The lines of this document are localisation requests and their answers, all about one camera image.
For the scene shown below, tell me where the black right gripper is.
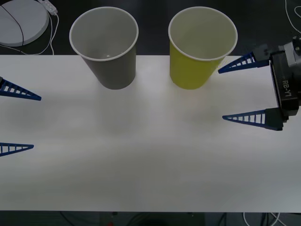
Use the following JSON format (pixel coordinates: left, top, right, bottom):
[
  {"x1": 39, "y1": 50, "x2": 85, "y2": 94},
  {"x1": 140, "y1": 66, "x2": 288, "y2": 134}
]
[{"x1": 218, "y1": 43, "x2": 301, "y2": 132}]

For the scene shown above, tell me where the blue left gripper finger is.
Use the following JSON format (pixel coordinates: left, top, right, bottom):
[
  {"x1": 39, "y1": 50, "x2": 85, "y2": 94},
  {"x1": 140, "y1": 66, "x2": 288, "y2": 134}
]
[
  {"x1": 0, "y1": 76, "x2": 42, "y2": 102},
  {"x1": 0, "y1": 142, "x2": 35, "y2": 158}
]

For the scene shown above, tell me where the yellow-green bin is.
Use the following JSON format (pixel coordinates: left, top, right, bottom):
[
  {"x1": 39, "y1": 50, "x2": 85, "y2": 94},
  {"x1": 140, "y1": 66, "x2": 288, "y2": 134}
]
[{"x1": 168, "y1": 6, "x2": 238, "y2": 90}]

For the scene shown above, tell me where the white round disc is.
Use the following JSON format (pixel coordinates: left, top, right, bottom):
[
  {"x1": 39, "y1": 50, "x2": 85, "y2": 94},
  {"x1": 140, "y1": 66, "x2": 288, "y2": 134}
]
[{"x1": 0, "y1": 0, "x2": 50, "y2": 47}]

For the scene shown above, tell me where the white power strip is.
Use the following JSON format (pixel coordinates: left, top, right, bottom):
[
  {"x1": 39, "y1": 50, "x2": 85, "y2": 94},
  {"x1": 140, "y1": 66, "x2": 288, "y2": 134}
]
[{"x1": 39, "y1": 0, "x2": 58, "y2": 15}]

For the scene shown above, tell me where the grey bin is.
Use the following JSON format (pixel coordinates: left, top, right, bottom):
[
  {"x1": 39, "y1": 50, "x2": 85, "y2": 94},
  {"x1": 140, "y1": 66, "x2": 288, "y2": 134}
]
[{"x1": 69, "y1": 6, "x2": 139, "y2": 90}]

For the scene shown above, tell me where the thin black cable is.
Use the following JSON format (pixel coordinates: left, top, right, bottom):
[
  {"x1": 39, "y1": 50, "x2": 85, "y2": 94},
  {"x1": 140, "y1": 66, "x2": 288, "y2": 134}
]
[{"x1": 0, "y1": 4, "x2": 25, "y2": 46}]

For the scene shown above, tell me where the white power strip cable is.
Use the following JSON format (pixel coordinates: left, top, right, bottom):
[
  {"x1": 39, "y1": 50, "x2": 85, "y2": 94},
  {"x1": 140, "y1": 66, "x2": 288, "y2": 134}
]
[{"x1": 0, "y1": 13, "x2": 60, "y2": 56}]

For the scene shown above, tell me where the long white cable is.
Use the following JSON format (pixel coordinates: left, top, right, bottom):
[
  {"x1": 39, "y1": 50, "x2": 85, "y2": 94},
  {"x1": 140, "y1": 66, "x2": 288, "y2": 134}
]
[{"x1": 284, "y1": 0, "x2": 301, "y2": 32}]

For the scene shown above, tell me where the white floor cable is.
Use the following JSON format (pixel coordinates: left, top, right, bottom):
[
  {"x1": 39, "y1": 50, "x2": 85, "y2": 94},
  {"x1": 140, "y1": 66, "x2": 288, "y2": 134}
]
[{"x1": 242, "y1": 211, "x2": 286, "y2": 226}]

